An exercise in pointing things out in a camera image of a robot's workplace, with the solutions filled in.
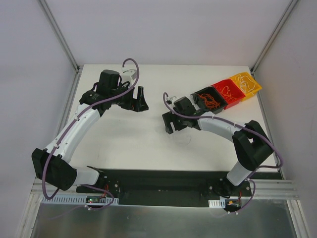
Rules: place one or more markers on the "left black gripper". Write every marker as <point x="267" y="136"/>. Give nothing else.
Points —
<point x="133" y="99"/>

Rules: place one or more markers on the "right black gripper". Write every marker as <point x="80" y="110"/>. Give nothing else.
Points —
<point x="174" y="121"/>

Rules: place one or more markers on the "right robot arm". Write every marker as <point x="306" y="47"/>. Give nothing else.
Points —
<point x="251" y="144"/>

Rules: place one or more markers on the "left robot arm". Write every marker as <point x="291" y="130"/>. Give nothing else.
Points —
<point x="52" y="164"/>

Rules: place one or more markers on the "black plastic bin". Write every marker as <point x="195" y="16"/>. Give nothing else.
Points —
<point x="209" y="100"/>

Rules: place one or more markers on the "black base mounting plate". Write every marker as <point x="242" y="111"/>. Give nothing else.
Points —
<point x="170" y="188"/>

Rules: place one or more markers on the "red plastic bin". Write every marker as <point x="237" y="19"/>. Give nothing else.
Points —
<point x="229" y="92"/>

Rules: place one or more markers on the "yellow plastic bin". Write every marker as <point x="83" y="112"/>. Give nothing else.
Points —
<point x="247" y="85"/>

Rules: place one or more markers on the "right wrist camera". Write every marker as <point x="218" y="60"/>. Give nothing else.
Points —
<point x="171" y="99"/>

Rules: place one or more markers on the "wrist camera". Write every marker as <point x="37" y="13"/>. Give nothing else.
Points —
<point x="129" y="76"/>
<point x="171" y="99"/>

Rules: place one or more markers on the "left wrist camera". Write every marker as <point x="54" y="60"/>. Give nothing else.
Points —
<point x="129" y="76"/>

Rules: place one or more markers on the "left aluminium frame post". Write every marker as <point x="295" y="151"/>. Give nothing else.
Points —
<point x="58" y="33"/>

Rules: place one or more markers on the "aluminium frame post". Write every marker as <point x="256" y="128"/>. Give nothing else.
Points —
<point x="58" y="33"/>
<point x="274" y="34"/>

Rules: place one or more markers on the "right white cable duct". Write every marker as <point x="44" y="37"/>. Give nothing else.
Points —
<point x="217" y="203"/>

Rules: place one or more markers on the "white cable duct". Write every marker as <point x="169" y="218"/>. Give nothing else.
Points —
<point x="217" y="203"/>
<point x="81" y="200"/>

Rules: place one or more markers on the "left white cable duct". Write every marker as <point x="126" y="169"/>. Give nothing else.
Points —
<point x="81" y="200"/>

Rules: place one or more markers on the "right aluminium frame post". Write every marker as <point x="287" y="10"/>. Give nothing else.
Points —
<point x="274" y="34"/>

